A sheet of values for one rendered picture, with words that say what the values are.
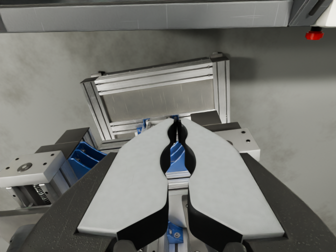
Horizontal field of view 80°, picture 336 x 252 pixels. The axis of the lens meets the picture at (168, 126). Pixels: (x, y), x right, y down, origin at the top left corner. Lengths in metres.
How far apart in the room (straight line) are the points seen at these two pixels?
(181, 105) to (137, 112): 0.28
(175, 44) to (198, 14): 0.97
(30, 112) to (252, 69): 1.63
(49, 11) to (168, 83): 0.83
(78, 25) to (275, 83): 1.34
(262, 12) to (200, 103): 0.89
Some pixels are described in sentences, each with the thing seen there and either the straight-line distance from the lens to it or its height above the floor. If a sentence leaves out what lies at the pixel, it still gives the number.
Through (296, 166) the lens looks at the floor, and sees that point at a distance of 2.06.
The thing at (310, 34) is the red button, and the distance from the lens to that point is 0.62.
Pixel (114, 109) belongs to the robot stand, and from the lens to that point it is 1.31.
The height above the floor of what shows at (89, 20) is 0.95.
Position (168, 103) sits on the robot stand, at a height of 0.21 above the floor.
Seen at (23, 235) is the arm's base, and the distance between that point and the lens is 0.65.
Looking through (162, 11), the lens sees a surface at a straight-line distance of 0.39.
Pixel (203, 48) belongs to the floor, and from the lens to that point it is 1.37.
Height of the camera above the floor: 1.34
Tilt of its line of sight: 60 degrees down
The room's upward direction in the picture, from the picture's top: 176 degrees counter-clockwise
